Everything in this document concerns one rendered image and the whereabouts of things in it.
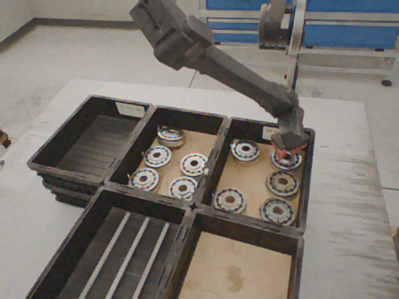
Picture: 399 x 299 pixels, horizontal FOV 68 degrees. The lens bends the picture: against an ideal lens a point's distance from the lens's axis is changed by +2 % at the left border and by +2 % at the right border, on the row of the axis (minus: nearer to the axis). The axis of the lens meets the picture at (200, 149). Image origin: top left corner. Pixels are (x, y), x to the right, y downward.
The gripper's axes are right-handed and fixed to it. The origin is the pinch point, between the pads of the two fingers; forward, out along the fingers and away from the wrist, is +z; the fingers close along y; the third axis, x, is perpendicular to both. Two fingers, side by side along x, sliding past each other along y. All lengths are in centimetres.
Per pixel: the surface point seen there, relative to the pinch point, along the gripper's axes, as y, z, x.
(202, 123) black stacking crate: -19.8, -1.6, 26.6
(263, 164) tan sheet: -7.1, 3.9, 2.6
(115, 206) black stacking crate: -59, 2, 7
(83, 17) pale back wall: -55, 75, 362
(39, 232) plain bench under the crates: -89, 15, 18
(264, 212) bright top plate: -17.4, 0.7, -15.6
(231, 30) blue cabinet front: 63, 46, 172
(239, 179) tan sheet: -17.7, 3.7, 0.3
